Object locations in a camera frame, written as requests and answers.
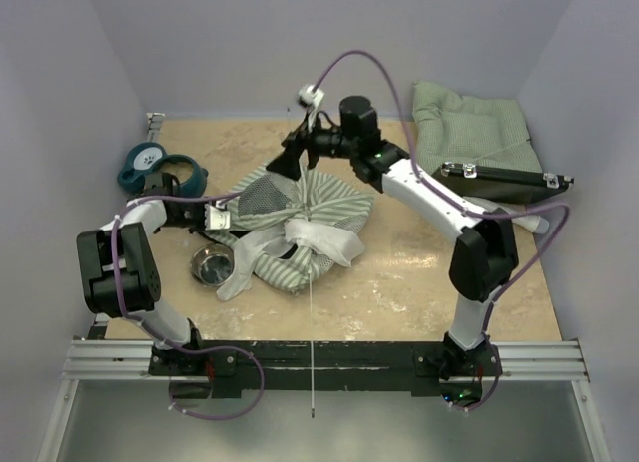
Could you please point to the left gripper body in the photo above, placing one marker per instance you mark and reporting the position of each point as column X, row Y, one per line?
column 189, row 216

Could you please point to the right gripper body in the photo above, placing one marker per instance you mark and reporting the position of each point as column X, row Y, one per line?
column 329, row 143

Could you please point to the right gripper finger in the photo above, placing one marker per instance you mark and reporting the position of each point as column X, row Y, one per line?
column 287, row 163
column 313, row 153

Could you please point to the green striped pet tent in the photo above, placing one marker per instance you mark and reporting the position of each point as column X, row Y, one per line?
column 289, row 233

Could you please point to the white tent pole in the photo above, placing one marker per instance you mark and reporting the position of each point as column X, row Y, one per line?
column 312, row 347
column 506, row 151

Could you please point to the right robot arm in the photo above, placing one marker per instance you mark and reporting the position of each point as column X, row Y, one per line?
column 484, row 249

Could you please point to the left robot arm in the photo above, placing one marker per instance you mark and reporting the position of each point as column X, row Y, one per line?
column 120, row 277

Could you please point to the steel pet bowl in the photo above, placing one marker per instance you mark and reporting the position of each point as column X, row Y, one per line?
column 212, row 264

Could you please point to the teal pet feeder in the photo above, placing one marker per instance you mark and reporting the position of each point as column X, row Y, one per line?
column 151, row 158

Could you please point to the black carrying case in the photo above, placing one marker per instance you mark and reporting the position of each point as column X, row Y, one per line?
column 501, row 185

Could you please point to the green checked cushion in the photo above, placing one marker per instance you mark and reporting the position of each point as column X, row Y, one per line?
column 452, row 128

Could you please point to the white plastic tube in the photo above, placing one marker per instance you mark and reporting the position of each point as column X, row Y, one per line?
column 534, row 223

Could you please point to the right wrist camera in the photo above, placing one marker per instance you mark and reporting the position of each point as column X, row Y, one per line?
column 310, row 99

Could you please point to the aluminium frame rail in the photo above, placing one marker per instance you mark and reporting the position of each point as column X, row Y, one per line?
column 107, row 360

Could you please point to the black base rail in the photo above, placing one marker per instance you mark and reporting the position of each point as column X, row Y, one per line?
column 421, row 368

